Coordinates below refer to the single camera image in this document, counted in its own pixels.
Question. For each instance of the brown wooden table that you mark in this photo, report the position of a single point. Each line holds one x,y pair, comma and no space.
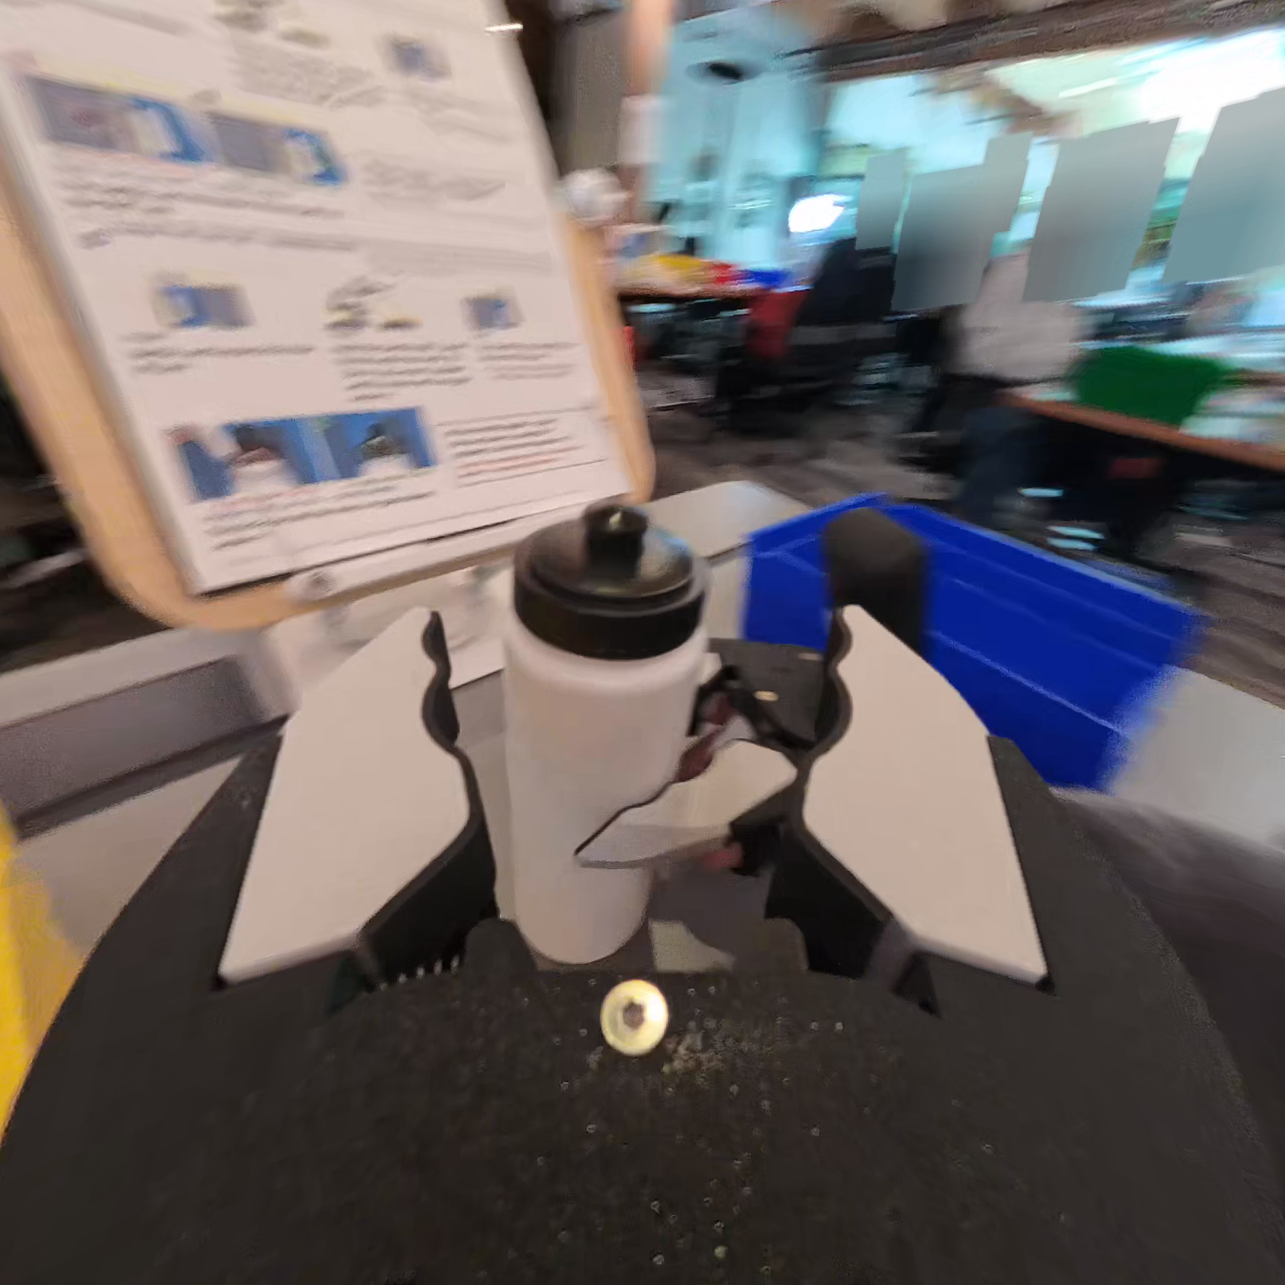
1205,443

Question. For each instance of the person's right forearm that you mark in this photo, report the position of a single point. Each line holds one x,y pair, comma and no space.
1185,883

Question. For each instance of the instruction sheet on stand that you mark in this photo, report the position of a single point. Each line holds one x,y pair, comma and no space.
80,452

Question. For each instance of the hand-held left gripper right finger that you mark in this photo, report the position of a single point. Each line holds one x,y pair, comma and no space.
914,804

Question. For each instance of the yellow plastic bin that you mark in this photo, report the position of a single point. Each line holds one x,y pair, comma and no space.
30,954

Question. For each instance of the green plastic bin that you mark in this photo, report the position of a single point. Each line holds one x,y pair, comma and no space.
1145,388

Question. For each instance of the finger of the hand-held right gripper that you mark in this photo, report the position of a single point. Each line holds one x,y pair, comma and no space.
703,804

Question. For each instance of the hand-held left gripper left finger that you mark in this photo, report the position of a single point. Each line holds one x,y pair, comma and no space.
351,804

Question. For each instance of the white plastic bottle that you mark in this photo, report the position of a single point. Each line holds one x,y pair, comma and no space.
582,784

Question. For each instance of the printed instruction sheet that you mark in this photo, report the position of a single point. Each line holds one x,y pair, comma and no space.
302,252

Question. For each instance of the black bottle lid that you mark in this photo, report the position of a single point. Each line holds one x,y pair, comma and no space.
603,593

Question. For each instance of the blue plastic bin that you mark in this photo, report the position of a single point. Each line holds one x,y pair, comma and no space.
1055,663

